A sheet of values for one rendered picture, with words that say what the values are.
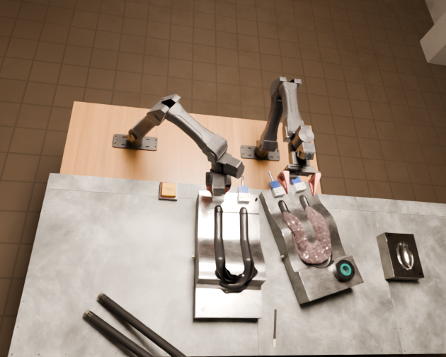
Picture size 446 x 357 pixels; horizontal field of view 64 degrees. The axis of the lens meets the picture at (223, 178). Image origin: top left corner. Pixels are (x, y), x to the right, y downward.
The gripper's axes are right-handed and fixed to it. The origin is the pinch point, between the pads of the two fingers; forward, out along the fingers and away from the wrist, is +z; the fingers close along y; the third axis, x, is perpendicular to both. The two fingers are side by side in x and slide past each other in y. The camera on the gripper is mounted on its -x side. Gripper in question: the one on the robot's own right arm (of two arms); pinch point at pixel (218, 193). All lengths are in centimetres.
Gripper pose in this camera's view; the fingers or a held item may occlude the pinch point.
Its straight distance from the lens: 147.3
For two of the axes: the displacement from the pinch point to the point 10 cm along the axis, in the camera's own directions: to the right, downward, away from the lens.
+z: -0.1, 7.1, 7.1
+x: -0.2, -7.1, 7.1
